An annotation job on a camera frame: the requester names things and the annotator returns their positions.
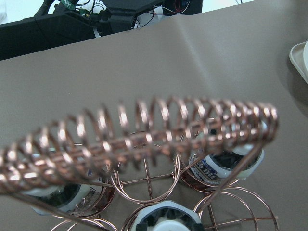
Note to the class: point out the tea bottle front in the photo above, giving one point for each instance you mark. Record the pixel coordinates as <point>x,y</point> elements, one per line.
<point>167,216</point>

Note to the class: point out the tea bottle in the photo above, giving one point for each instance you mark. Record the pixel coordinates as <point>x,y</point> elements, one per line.
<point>80,200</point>
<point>207,172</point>
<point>167,216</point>

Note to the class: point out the tea bottle rear left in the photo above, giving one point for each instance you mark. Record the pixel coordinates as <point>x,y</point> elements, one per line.
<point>207,172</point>

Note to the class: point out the tea bottle right of rack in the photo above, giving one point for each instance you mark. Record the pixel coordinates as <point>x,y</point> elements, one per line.
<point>80,200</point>

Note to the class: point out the cream rabbit tray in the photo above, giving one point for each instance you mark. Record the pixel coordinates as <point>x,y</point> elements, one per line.
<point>299,58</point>

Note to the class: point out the black electronics beyond table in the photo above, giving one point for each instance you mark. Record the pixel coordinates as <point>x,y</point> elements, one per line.
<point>68,24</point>

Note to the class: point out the copper wire bottle rack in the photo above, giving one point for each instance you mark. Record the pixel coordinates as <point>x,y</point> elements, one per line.
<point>141,152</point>

